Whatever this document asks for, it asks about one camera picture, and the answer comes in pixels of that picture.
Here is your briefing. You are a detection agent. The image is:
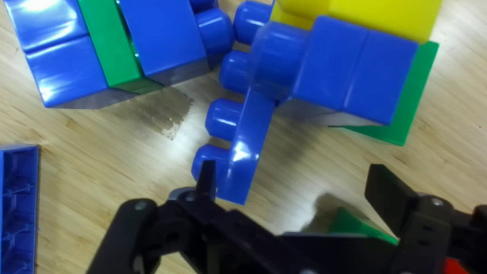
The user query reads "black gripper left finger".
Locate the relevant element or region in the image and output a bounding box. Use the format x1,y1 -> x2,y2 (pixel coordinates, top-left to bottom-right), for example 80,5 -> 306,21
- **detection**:
86,159 -> 231,274

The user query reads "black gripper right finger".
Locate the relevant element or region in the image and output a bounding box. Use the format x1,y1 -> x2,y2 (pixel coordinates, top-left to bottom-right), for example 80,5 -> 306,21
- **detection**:
363,162 -> 487,274

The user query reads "multicolour toy block stack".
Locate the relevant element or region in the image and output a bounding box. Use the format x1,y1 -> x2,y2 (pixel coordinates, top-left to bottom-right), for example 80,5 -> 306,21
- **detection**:
190,0 -> 444,206

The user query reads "blue block stack green layer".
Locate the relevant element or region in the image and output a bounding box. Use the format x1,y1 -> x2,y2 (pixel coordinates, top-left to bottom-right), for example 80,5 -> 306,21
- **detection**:
3,0 -> 236,109

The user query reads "thin blue toy block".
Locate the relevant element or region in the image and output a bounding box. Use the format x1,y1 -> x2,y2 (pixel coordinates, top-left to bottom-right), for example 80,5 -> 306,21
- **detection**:
0,142 -> 42,274

